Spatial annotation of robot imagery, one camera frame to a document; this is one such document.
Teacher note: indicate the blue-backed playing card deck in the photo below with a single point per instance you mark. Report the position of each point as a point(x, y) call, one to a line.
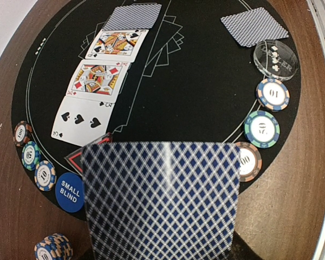
point(161, 200)

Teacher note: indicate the face-up red card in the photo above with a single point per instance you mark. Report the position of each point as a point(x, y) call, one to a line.
point(97, 80)

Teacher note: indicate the face-up three of spades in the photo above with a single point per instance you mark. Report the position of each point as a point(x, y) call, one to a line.
point(80, 121)

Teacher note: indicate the face-up queen of spades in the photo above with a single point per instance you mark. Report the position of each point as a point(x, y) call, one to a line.
point(117, 45)

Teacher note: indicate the blue round blind button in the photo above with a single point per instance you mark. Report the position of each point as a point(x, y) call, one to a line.
point(69, 192)

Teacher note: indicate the face-down burn card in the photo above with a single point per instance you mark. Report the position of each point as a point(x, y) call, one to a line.
point(136, 16)

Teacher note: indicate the single blue-white poker chip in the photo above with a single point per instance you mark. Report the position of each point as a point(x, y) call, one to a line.
point(45, 175)

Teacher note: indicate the green-white single poker chip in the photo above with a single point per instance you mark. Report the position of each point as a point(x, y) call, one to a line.
point(31, 155)

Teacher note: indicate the red-white single poker chip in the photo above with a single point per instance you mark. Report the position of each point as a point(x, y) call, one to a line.
point(22, 133)

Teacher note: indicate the black round poker mat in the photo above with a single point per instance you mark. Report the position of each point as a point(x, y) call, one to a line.
point(191, 80)

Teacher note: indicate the clear acrylic dealer puck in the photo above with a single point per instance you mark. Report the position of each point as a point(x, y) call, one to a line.
point(274, 59)

